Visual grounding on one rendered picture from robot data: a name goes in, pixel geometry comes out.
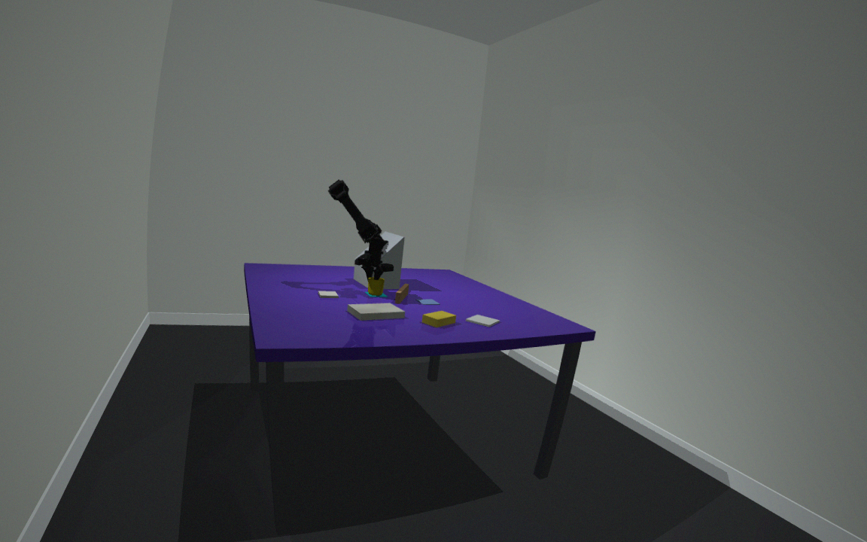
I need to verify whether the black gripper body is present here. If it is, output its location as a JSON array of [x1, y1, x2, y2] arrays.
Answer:
[[355, 248, 394, 272]]

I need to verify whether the pale grey flat rectangular panel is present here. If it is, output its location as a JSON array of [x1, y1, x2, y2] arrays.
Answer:
[[347, 303, 405, 321]]

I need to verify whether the olive yellow block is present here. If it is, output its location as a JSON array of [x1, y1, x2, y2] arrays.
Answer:
[[422, 311, 456, 327]]

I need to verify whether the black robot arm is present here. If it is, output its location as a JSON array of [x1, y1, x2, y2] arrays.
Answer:
[[328, 180, 388, 266]]

